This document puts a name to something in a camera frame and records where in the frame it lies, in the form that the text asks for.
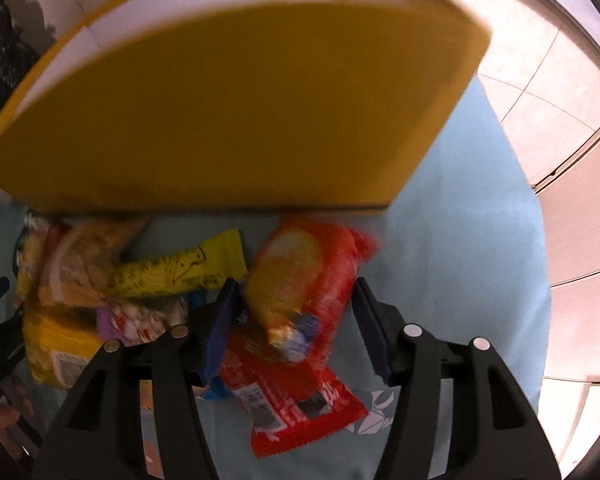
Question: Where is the yellow cardboard box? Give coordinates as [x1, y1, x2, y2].
[0, 0, 490, 214]

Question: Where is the yellow cake snack bag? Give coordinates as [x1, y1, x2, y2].
[22, 304, 102, 390]

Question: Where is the red cake snack packet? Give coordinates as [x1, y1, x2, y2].
[244, 219, 380, 370]

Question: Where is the yellow snack bar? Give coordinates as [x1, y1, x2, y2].
[109, 229, 248, 298]

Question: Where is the red chocolate bar packet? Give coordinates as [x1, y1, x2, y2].
[220, 327, 368, 458]

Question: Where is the light blue tablecloth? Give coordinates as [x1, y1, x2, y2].
[0, 74, 554, 480]

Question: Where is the orange white snack packet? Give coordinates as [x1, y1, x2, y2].
[38, 217, 149, 309]

